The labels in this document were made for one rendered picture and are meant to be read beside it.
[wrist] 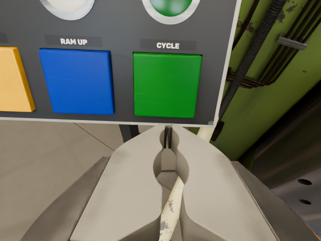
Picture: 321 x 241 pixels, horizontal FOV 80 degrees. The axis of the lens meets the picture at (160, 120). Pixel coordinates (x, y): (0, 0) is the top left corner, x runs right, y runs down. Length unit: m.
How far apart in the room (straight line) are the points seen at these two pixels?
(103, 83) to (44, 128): 1.33
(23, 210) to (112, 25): 1.26
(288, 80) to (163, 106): 0.40
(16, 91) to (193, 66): 0.20
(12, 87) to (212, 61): 0.23
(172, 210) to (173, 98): 0.37
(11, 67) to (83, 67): 0.08
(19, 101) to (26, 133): 1.31
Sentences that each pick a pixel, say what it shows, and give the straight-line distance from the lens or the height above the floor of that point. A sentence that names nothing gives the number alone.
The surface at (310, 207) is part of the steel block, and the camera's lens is 0.66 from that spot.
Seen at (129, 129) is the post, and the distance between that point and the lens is 0.54.
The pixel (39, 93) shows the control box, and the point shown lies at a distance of 0.28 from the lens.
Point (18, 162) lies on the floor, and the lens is 1.51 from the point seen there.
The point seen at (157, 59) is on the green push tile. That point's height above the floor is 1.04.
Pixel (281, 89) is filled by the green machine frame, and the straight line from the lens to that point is 0.59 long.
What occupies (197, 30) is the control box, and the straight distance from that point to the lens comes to 0.22.
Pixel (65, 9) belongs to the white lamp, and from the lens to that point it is 0.24.
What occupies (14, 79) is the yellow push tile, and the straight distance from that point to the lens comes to 0.28.
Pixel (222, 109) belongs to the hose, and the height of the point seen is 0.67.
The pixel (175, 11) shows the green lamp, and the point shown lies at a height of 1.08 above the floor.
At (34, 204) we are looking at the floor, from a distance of 1.37.
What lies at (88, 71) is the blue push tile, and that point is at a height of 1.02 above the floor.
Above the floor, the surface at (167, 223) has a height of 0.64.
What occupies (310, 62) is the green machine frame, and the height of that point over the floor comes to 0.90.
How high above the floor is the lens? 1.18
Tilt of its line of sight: 58 degrees down
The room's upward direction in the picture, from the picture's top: 3 degrees clockwise
